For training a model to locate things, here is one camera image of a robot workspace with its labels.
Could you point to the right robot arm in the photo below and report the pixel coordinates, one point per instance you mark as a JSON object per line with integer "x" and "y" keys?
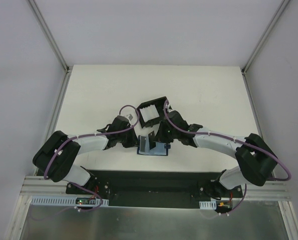
{"x": 254, "y": 158}

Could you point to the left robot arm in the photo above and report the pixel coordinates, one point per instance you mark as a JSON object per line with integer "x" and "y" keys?
{"x": 56, "y": 157}

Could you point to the black card tray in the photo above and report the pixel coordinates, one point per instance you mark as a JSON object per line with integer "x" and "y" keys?
{"x": 159, "y": 103}

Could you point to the right aluminium frame post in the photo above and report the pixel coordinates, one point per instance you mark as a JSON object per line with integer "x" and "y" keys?
{"x": 266, "y": 34}

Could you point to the blue leather card holder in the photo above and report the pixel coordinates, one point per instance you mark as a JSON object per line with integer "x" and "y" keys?
{"x": 161, "y": 149}

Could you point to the white card stack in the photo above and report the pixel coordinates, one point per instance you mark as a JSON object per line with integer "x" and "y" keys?
{"x": 149, "y": 113}

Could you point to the aluminium frame post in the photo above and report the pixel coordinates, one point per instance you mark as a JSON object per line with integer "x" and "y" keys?
{"x": 48, "y": 34}
{"x": 266, "y": 34}

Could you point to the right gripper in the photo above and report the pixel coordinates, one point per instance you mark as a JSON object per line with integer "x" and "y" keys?
{"x": 161, "y": 135}

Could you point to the left white cable duct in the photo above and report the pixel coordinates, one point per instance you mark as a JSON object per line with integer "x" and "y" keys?
{"x": 68, "y": 201}

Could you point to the aluminium front rail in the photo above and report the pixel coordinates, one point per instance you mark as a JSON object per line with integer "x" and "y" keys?
{"x": 38, "y": 186}

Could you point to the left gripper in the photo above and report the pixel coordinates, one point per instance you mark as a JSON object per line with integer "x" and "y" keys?
{"x": 132, "y": 140}

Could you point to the white cable duct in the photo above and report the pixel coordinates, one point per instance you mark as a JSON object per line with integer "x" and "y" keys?
{"x": 68, "y": 201}
{"x": 208, "y": 205}

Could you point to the right white cable duct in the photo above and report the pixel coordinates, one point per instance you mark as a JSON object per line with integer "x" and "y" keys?
{"x": 208, "y": 205}

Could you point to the left aluminium frame post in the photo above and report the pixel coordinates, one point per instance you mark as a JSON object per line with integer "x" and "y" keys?
{"x": 48, "y": 34}

